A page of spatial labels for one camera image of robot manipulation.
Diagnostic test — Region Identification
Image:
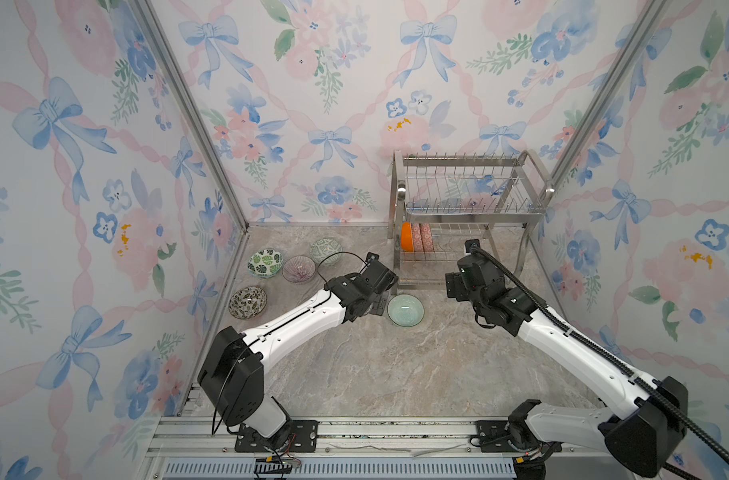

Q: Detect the dark speckled bowl left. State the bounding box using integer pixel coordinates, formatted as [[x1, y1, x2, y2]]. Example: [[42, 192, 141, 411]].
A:
[[228, 286, 268, 320]]

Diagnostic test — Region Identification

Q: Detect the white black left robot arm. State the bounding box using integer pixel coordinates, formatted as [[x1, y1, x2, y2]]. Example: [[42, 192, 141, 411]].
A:
[[198, 252, 399, 448]]

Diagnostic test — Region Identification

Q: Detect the purple glass bowl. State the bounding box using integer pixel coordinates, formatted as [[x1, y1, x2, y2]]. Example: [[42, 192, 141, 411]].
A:
[[282, 255, 316, 284]]

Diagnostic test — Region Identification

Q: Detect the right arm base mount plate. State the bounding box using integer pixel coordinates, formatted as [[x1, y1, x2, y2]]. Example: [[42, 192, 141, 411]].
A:
[[469, 420, 553, 455]]

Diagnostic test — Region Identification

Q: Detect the green geometric pattern bowl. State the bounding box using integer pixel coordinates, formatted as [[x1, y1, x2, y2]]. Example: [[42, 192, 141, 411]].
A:
[[310, 237, 342, 267]]

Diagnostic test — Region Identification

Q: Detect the aluminium corner post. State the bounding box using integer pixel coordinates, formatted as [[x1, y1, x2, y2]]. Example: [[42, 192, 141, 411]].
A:
[[552, 0, 671, 188], [128, 0, 248, 235]]

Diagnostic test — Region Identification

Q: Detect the pink purple bowl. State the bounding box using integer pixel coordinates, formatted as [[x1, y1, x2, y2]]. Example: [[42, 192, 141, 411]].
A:
[[411, 223, 424, 253]]

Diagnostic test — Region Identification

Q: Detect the aluminium corner post right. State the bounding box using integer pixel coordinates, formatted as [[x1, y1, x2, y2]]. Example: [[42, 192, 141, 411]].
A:
[[552, 0, 671, 188]]

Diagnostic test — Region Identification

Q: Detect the black corrugated cable conduit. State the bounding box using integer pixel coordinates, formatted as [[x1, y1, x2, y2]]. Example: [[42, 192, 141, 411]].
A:
[[469, 245, 729, 480]]

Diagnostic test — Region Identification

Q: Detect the dark patterned bowl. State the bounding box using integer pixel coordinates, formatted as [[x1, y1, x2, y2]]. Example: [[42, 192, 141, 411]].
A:
[[421, 224, 435, 253]]

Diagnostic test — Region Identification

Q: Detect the orange white bowl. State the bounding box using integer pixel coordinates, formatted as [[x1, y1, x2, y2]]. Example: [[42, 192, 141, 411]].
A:
[[400, 222, 415, 253]]

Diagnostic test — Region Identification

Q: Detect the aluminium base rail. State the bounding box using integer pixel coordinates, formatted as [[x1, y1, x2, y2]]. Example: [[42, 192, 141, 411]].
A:
[[132, 416, 663, 480]]

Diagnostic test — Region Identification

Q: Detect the pale green celadon bowl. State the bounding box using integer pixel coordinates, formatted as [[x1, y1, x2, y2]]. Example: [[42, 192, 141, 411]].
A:
[[388, 294, 425, 328]]

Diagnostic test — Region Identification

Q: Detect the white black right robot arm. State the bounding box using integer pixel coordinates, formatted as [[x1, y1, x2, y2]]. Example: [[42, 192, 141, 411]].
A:
[[445, 249, 688, 478]]

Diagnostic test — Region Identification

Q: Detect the green leaf pattern bowl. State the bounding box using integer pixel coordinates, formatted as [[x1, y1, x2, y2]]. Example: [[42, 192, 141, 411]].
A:
[[248, 248, 284, 279]]

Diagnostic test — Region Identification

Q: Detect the aluminium corner post left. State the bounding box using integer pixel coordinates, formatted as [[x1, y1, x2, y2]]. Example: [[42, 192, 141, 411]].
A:
[[128, 0, 248, 235]]

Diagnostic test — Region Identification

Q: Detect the stainless steel dish rack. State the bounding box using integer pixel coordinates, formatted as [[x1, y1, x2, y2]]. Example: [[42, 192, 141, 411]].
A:
[[389, 150, 556, 294]]

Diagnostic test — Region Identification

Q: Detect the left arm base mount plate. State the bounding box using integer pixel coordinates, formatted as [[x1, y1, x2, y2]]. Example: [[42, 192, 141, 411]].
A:
[[234, 420, 320, 453]]

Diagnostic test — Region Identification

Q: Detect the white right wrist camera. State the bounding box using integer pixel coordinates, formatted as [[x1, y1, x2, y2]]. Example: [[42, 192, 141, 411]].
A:
[[465, 239, 482, 255]]

